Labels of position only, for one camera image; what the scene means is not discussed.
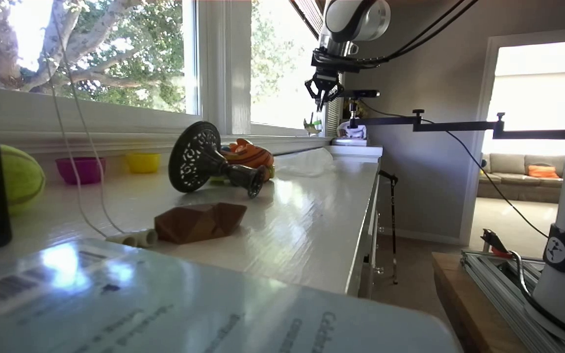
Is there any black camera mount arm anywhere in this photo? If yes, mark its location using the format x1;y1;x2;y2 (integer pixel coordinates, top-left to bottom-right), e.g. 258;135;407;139
350;110;565;139

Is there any green tennis ball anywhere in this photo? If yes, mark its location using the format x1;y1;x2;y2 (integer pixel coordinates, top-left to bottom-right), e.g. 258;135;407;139
0;145;44;206

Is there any black perforated goblet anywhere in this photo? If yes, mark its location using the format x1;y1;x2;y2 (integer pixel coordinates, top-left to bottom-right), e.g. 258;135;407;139
168;122;264;198

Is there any yellow small bowl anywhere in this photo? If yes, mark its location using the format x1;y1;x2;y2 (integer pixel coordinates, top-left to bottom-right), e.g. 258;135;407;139
125;153;160;175

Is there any orange toy burger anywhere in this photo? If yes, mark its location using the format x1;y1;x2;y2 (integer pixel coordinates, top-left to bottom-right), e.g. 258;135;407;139
221;137;274;179

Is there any magenta small bowl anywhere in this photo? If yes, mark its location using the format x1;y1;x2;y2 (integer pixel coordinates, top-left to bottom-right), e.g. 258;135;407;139
54;157;105;184

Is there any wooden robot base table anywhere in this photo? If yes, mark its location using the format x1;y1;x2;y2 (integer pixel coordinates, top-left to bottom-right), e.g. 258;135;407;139
431;253;527;353

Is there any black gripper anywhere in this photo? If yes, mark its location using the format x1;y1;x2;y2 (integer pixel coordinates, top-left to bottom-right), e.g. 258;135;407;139
303;47;358;110

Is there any sofa with orange cushion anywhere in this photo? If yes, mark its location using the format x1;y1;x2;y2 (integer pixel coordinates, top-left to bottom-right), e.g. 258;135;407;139
476;153;565;204

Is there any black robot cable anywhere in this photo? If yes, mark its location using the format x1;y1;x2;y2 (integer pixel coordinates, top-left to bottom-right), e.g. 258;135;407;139
352;0;480;67

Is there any laminated paper sheet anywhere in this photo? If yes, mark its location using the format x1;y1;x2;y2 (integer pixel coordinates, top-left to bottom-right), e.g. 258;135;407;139
0;241;458;353

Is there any white window blind cord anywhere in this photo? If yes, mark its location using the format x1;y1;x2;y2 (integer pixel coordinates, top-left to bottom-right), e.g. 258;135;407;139
44;0;160;247

